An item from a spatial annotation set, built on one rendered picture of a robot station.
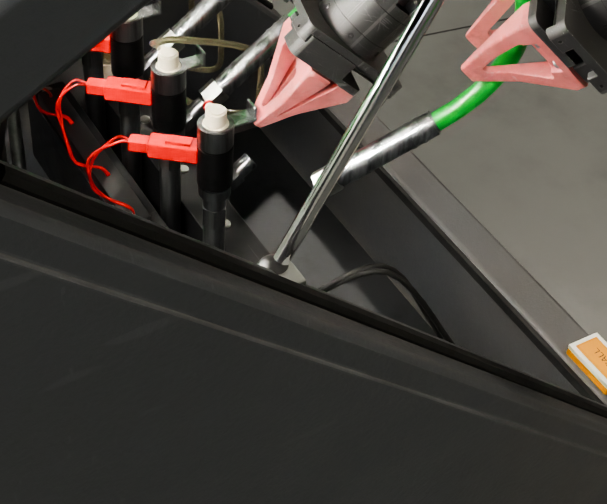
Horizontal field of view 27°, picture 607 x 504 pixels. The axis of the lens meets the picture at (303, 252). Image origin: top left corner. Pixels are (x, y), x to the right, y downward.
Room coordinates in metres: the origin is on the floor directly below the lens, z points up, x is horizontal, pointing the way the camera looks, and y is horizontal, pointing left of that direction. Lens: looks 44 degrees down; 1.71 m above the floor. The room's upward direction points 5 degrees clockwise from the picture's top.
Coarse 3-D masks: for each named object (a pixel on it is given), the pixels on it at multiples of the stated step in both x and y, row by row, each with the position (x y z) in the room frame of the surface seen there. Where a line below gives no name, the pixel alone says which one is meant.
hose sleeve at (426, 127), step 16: (400, 128) 0.68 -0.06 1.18; (416, 128) 0.68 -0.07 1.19; (432, 128) 0.68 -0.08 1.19; (368, 144) 0.68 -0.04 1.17; (384, 144) 0.67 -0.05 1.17; (400, 144) 0.67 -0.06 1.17; (416, 144) 0.67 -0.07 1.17; (352, 160) 0.67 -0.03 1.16; (368, 160) 0.67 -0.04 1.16; (384, 160) 0.67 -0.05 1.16; (352, 176) 0.67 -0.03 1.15
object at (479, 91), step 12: (516, 0) 0.69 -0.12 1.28; (528, 0) 0.69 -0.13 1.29; (516, 48) 0.69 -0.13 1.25; (504, 60) 0.69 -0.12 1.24; (516, 60) 0.69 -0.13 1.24; (480, 84) 0.69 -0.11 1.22; (492, 84) 0.68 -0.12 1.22; (468, 96) 0.68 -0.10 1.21; (480, 96) 0.68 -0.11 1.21; (444, 108) 0.68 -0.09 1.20; (456, 108) 0.68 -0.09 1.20; (468, 108) 0.68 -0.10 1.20; (444, 120) 0.68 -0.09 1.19; (456, 120) 0.68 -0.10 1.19
